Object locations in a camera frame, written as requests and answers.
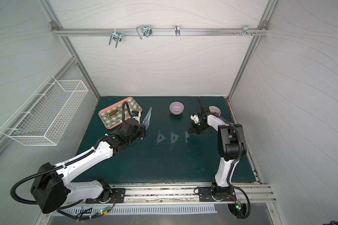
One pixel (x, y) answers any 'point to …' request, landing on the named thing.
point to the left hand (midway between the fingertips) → (144, 125)
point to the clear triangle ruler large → (159, 134)
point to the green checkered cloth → (114, 116)
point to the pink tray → (113, 106)
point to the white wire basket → (42, 120)
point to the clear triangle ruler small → (173, 140)
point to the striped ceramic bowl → (213, 108)
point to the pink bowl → (176, 108)
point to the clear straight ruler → (188, 146)
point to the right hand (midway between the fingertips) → (190, 131)
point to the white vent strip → (104, 210)
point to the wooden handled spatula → (112, 113)
